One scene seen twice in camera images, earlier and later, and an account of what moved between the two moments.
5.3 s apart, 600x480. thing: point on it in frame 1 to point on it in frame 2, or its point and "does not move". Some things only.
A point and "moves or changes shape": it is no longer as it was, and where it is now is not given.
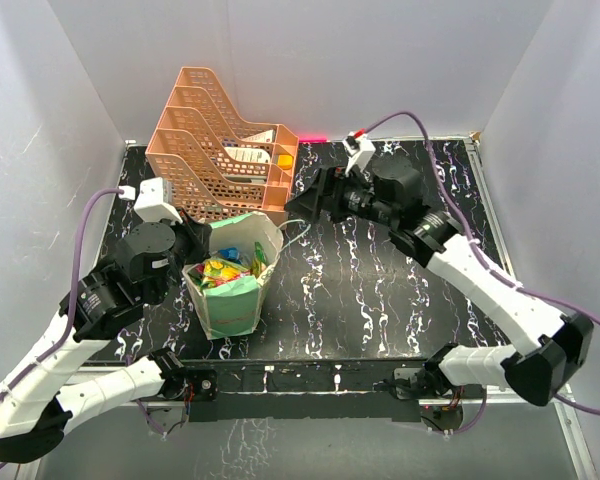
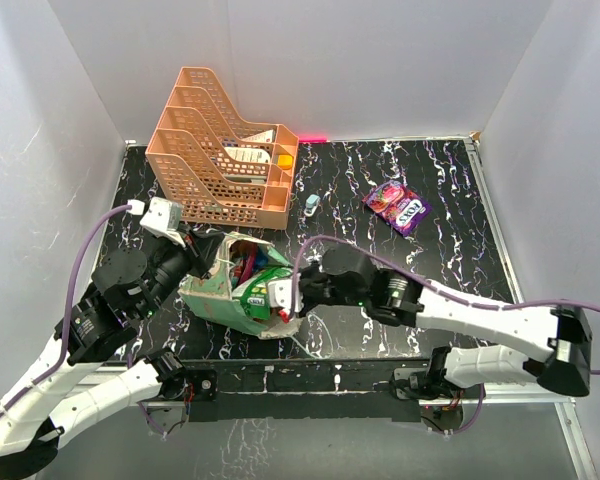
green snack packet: x=258 y=260 to x=254 y=290
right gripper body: x=351 y=197 to x=319 y=289
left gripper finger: x=200 y=237 to x=206 y=244
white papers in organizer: x=253 y=154 does not move
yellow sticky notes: x=285 y=161 does not move
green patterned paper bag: x=227 y=287 moves or changes shape
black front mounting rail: x=326 y=389 does not move
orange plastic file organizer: x=215 y=164 does not move
